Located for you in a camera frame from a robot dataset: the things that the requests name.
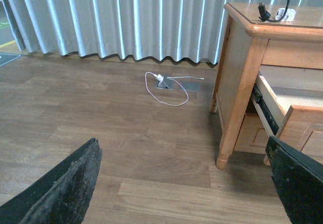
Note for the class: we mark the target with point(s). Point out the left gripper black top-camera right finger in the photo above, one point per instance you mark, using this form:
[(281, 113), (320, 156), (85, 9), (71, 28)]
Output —
[(298, 181)]

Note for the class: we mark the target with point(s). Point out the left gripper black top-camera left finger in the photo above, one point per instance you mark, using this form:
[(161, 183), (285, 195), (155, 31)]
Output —
[(63, 194)]

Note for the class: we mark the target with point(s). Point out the wooden drawer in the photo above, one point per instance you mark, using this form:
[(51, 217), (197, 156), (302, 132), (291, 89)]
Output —
[(252, 136), (289, 103)]

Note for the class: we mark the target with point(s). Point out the white charger adapter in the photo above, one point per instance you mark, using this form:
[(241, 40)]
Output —
[(289, 16)]

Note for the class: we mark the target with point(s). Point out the white floor charger plug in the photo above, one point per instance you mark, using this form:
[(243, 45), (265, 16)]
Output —
[(159, 77)]

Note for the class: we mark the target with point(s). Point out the wooden nightstand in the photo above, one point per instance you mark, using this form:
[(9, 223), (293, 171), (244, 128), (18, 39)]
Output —
[(250, 43)]

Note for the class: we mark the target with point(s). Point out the closed metal floor plate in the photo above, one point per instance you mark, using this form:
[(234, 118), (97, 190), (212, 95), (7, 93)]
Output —
[(190, 86)]

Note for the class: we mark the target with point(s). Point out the open metal floor socket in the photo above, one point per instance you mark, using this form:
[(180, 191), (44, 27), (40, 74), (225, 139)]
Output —
[(164, 83)]

